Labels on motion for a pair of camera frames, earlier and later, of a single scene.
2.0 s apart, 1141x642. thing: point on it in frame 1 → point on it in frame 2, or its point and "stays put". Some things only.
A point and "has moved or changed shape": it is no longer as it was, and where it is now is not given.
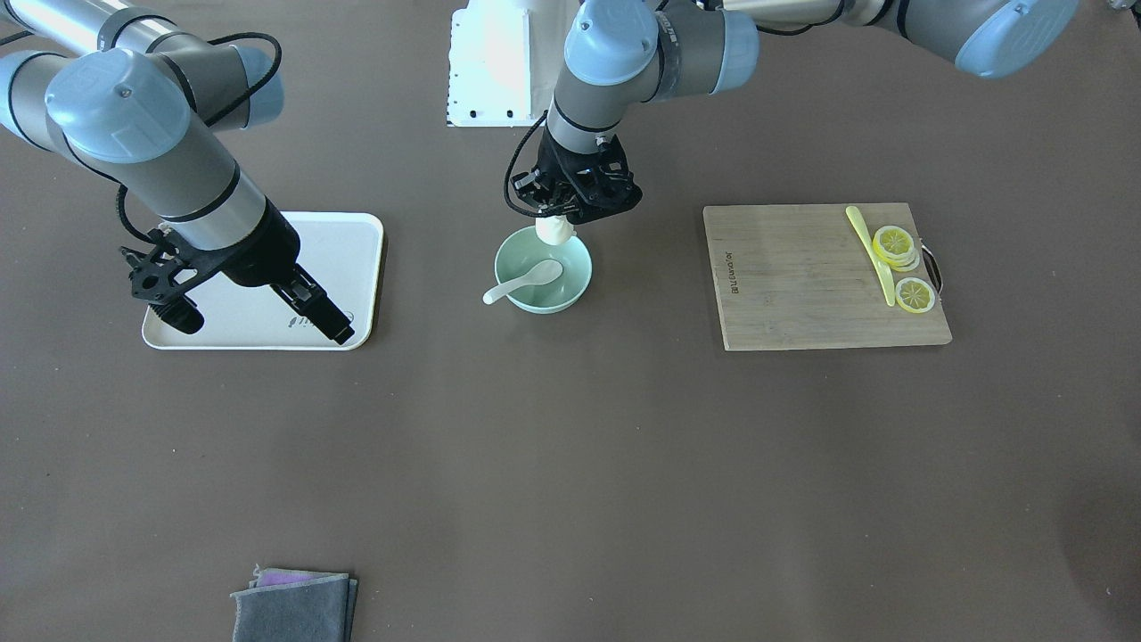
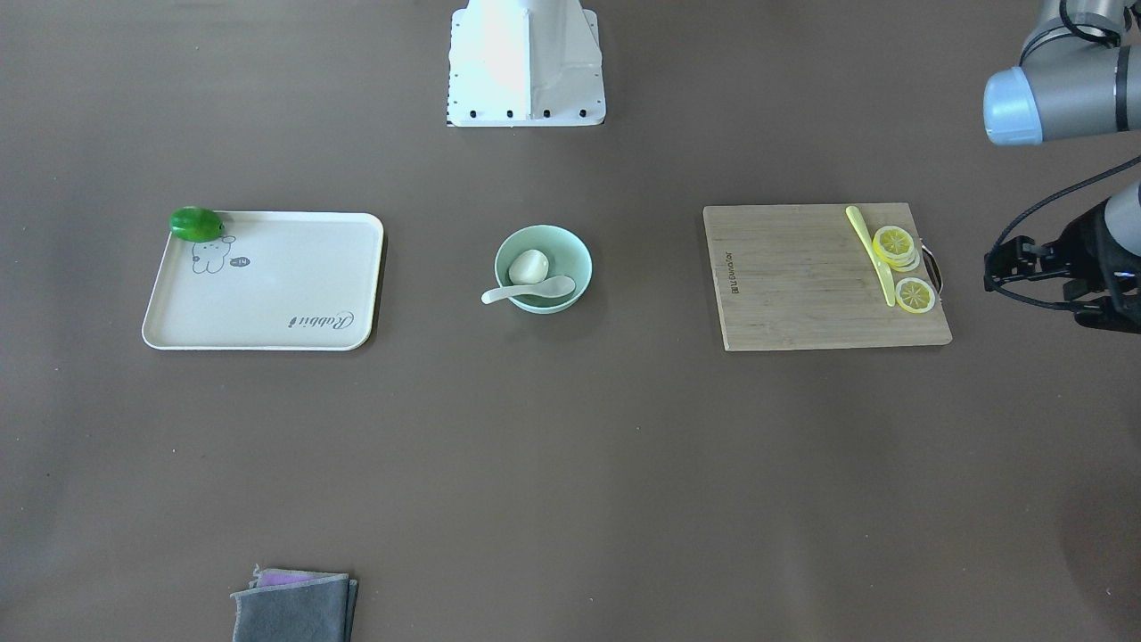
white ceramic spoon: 546,272 has moved or changed shape
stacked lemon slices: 895,245 stays put
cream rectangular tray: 341,255 stays put
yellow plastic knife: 873,255 stays put
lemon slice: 915,295 stays put
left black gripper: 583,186 → 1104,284
